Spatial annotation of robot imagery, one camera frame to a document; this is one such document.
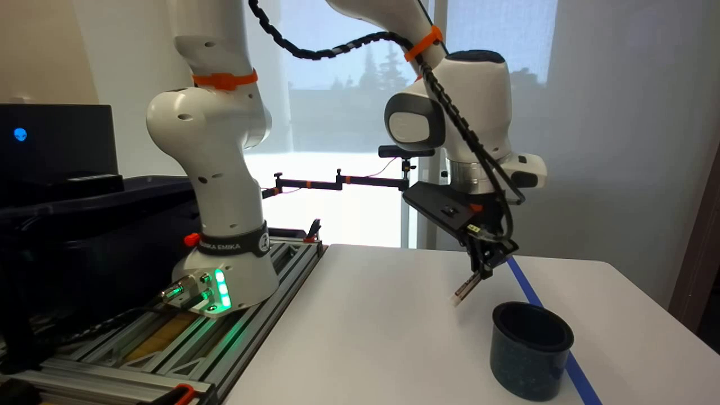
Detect long blue tape strip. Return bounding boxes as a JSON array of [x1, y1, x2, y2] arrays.
[[504, 256, 604, 405]]

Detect aluminium rail frame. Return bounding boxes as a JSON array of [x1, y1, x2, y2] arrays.
[[0, 237, 330, 405]]

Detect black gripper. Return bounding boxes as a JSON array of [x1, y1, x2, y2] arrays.
[[457, 194, 522, 281]]

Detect black monitor with blue light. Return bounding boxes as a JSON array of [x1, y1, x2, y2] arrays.
[[0, 102, 121, 189]]

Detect black cable chain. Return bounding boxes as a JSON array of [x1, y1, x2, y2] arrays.
[[244, 0, 522, 242]]

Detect orange strap on slim link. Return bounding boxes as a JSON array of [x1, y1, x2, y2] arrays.
[[402, 23, 447, 65]]

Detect orange strap on thick link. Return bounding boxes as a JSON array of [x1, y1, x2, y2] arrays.
[[190, 68, 261, 95]]

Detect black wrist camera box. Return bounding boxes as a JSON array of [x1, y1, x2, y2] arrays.
[[401, 180, 484, 237]]

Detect orange clamp on frame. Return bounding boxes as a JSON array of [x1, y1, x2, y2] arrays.
[[171, 383, 199, 405]]

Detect large black case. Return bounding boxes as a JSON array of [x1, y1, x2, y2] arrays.
[[0, 174, 206, 369]]

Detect black jointed arm red joints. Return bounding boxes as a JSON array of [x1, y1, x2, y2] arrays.
[[258, 167, 415, 203]]

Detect dark green enamel cup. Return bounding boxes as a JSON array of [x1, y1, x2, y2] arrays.
[[488, 299, 575, 402]]

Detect black camera on stand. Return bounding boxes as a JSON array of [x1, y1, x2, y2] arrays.
[[375, 142, 439, 162]]

